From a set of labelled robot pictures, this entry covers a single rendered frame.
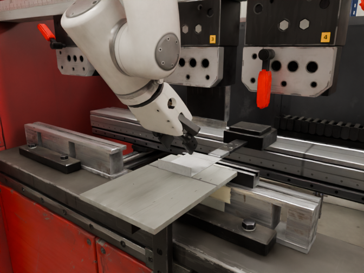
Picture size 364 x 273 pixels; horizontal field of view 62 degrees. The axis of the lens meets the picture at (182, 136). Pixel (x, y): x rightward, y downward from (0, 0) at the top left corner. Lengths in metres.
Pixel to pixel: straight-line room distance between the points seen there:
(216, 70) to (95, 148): 0.49
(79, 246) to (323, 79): 0.76
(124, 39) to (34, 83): 0.98
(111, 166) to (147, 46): 0.59
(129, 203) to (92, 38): 0.27
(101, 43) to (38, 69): 0.95
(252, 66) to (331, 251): 0.39
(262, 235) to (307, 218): 0.09
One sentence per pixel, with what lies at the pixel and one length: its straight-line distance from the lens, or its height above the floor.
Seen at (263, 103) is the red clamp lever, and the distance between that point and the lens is 0.52.
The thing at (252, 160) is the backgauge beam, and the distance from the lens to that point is 0.91.
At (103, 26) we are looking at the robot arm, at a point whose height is 1.28.
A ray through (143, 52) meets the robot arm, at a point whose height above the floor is 1.25.
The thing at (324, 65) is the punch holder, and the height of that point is 1.22.
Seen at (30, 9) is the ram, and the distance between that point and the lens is 1.10.
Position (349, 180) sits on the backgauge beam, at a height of 0.94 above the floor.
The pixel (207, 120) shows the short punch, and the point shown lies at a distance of 0.68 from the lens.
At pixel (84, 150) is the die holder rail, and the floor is 0.94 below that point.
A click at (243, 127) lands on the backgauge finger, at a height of 1.03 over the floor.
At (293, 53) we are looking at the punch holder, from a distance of 0.54.
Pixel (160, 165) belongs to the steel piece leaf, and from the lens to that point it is 0.65.
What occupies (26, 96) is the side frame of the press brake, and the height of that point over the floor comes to 1.06.
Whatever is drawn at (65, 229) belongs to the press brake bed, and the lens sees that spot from 0.99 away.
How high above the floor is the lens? 1.25
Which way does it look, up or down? 17 degrees down
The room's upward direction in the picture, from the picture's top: straight up
